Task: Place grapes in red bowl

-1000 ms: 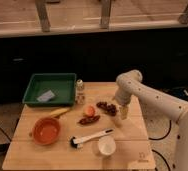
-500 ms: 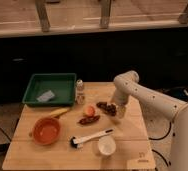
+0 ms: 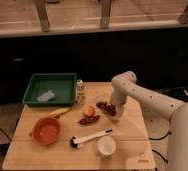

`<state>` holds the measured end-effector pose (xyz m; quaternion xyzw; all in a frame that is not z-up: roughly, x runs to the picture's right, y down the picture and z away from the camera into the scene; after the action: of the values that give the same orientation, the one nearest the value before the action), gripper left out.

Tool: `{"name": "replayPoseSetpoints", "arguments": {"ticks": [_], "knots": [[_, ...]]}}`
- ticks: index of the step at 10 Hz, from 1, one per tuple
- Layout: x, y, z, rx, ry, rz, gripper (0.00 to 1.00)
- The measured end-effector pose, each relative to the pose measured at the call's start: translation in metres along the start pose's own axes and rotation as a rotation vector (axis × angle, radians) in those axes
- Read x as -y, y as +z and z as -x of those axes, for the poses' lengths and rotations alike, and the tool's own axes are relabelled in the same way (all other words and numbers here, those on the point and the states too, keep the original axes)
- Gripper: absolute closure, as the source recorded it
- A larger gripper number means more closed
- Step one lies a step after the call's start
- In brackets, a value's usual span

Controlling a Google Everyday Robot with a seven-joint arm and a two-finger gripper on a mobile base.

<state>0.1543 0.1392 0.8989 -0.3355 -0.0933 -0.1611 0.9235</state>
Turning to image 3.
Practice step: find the dark purple grape bunch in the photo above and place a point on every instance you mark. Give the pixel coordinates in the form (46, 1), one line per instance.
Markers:
(106, 108)

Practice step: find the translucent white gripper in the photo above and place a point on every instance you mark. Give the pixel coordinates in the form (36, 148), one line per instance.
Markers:
(119, 109)

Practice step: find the green plastic tray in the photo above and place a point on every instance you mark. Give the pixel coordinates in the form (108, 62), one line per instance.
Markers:
(61, 85)

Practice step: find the dark red chili pepper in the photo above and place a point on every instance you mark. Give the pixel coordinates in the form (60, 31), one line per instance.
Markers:
(89, 120)

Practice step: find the yellow banana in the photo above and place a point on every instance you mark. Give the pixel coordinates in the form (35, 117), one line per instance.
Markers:
(58, 112)

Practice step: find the white plastic cup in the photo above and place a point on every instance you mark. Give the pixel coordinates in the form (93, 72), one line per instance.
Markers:
(106, 146)

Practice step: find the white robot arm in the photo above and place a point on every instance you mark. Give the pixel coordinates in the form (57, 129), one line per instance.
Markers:
(173, 110)

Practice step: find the white black dish brush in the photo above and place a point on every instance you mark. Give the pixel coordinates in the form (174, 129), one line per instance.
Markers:
(77, 142)

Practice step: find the red orange bowl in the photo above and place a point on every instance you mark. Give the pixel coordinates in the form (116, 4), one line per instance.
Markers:
(45, 131)

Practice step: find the orange round fruit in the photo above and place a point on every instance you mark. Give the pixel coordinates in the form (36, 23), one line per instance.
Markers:
(89, 111)

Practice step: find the blue device on floor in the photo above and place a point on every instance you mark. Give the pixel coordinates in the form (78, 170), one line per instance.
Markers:
(179, 93)

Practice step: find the small clear spice bottle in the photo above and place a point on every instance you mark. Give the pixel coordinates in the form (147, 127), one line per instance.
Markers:
(80, 94)

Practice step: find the grey sponge in tray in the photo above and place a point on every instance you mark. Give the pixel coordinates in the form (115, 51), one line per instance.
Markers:
(47, 96)

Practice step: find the wooden cutting board table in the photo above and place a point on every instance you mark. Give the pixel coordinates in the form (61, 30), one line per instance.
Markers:
(133, 149)

